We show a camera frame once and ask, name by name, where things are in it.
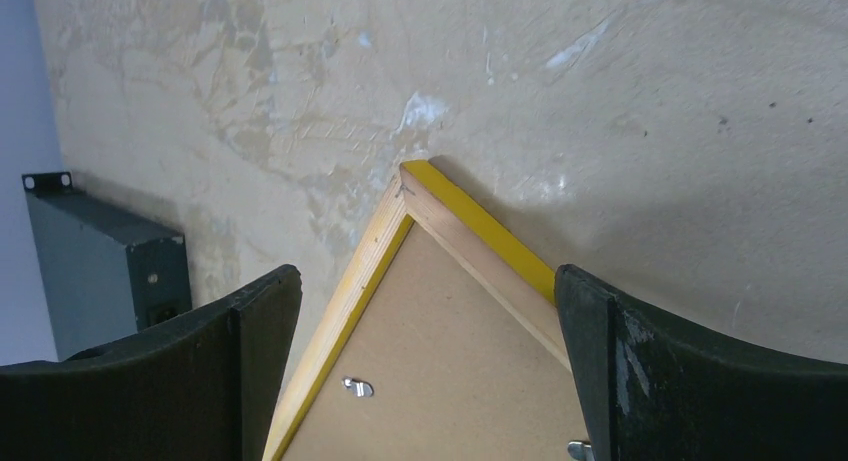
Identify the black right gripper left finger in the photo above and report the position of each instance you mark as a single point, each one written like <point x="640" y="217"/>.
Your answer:
<point x="200" y="386"/>

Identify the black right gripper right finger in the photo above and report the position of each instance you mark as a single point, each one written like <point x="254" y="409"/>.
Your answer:
<point x="655" y="386"/>

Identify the yellow wooden picture frame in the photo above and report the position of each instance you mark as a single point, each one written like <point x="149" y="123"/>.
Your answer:
<point x="420" y="194"/>

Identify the brown backing board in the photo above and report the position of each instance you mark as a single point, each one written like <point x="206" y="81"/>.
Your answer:
<point x="437" y="369"/>

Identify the black flat box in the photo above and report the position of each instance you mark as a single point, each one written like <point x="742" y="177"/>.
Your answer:
<point x="107" y="273"/>

